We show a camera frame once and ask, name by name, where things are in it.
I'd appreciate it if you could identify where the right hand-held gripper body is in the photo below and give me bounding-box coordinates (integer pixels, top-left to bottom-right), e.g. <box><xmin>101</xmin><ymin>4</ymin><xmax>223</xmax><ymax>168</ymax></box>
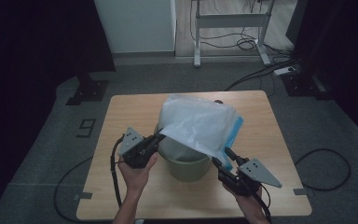
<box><xmin>218</xmin><ymin>157</ymin><xmax>283</xmax><ymax>197</ymax></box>

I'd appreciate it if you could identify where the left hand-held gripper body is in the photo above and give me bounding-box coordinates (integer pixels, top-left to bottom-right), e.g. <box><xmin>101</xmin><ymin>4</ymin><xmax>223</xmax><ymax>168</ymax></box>
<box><xmin>117</xmin><ymin>126</ymin><xmax>159</xmax><ymax>170</ymax></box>

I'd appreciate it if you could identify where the green plastic bin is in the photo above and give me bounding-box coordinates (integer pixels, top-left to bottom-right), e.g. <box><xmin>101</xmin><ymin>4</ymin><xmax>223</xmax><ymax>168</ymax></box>
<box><xmin>153</xmin><ymin>124</ymin><xmax>213</xmax><ymax>183</ymax></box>

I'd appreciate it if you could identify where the white plastic bag blue strip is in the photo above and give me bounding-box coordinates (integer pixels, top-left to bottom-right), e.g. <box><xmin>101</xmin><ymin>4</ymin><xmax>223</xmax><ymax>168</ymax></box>
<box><xmin>157</xmin><ymin>93</ymin><xmax>244</xmax><ymax>172</ymax></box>

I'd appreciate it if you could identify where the person's right hand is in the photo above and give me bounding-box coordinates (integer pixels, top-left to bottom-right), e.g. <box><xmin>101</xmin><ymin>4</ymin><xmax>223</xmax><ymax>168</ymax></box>
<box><xmin>222</xmin><ymin>183</ymin><xmax>267</xmax><ymax>218</ymax></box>

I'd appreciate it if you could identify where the person's left hand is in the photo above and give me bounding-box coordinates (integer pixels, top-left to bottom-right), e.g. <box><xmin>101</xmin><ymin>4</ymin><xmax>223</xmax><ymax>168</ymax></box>
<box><xmin>117</xmin><ymin>152</ymin><xmax>158</xmax><ymax>200</ymax></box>

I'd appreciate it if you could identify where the black stand base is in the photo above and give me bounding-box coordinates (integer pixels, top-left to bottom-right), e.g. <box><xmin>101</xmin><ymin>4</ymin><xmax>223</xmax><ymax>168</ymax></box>
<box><xmin>65</xmin><ymin>73</ymin><xmax>110</xmax><ymax>106</ymax></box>
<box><xmin>281</xmin><ymin>70</ymin><xmax>332</xmax><ymax>101</ymax></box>

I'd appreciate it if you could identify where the white power strip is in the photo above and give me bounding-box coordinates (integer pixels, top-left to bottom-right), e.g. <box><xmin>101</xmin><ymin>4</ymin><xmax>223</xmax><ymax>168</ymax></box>
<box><xmin>273</xmin><ymin>65</ymin><xmax>296</xmax><ymax>77</ymax></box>

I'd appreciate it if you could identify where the white cabinet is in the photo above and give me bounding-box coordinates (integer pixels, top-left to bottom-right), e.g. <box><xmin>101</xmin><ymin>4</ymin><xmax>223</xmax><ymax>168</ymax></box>
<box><xmin>93</xmin><ymin>0</ymin><xmax>177</xmax><ymax>54</ymax></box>

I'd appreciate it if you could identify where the black curtain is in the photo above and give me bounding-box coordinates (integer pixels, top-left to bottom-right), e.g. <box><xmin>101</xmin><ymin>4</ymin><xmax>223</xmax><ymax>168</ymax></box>
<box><xmin>0</xmin><ymin>0</ymin><xmax>117</xmax><ymax>224</ymax></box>
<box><xmin>285</xmin><ymin>0</ymin><xmax>358</xmax><ymax>147</ymax></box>

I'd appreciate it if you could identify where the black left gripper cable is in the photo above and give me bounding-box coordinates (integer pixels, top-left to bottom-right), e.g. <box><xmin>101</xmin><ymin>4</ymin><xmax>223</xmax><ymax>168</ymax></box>
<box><xmin>53</xmin><ymin>134</ymin><xmax>126</xmax><ymax>223</ymax></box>

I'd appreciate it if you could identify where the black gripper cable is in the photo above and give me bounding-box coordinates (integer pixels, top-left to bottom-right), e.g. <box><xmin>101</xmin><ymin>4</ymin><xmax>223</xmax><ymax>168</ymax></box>
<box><xmin>53</xmin><ymin>134</ymin><xmax>126</xmax><ymax>223</ymax></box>
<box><xmin>251</xmin><ymin>147</ymin><xmax>352</xmax><ymax>224</ymax></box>

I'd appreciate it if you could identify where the thick black floor cable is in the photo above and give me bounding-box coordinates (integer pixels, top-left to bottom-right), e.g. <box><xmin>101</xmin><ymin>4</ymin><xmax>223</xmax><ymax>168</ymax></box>
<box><xmin>224</xmin><ymin>57</ymin><xmax>300</xmax><ymax>92</ymax></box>

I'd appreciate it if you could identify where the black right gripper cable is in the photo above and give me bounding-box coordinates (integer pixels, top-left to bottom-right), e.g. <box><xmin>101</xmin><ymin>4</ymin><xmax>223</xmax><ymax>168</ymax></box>
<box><xmin>251</xmin><ymin>147</ymin><xmax>352</xmax><ymax>224</ymax></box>

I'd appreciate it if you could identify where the bundle of thin black cables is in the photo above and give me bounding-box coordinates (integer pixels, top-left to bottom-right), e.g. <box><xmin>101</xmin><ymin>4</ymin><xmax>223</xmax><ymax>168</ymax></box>
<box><xmin>188</xmin><ymin>0</ymin><xmax>295</xmax><ymax>59</ymax></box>

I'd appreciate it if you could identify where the white metal desk frame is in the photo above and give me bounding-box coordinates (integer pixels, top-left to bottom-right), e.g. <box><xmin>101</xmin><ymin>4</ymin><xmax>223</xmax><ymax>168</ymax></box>
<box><xmin>190</xmin><ymin>0</ymin><xmax>276</xmax><ymax>68</ymax></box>

